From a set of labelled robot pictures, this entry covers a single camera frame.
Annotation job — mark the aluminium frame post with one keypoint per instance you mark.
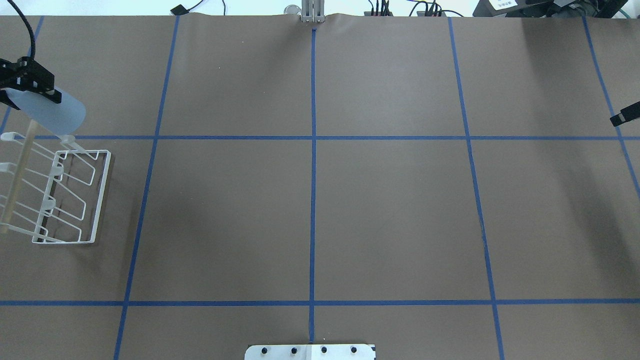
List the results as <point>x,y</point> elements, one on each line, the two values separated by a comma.
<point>312,11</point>

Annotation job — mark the small black device on table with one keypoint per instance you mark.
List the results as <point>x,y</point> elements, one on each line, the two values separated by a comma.
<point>179,10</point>

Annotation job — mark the white camera stand pole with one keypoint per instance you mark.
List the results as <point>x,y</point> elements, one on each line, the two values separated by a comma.
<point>359,351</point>

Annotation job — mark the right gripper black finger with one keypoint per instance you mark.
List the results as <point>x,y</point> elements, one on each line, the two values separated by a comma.
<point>626,114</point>

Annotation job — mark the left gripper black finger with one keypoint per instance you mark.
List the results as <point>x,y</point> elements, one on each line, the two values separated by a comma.
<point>5,99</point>
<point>27,75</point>

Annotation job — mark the light blue plastic cup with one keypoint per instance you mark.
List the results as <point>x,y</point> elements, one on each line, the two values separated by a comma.
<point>60,119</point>

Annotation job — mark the white wire cup holder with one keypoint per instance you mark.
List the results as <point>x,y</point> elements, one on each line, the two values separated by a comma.
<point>55,196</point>

